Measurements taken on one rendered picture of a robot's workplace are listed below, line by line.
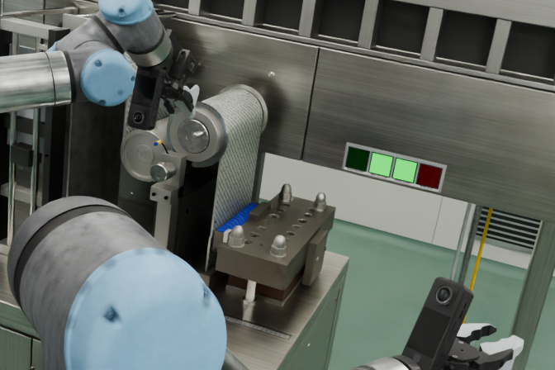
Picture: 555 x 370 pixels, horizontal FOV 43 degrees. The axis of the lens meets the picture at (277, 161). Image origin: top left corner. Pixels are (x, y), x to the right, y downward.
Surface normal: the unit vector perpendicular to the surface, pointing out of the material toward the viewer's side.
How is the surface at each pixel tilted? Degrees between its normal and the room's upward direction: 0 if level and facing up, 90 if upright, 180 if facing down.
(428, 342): 59
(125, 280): 21
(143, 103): 77
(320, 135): 90
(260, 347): 0
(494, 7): 90
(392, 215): 90
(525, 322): 90
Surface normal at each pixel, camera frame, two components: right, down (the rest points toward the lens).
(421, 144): -0.33, 0.25
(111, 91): 0.45, 0.34
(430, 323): -0.63, -0.43
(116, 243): 0.04, -0.92
